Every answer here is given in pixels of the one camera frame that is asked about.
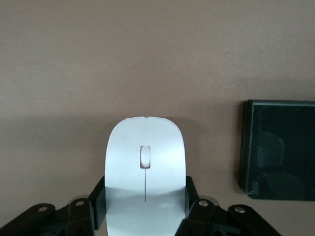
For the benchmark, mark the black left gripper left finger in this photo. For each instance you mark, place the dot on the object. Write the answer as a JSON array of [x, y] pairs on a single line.
[[73, 216]]

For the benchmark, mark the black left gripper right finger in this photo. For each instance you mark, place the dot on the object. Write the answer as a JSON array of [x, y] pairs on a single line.
[[209, 218]]

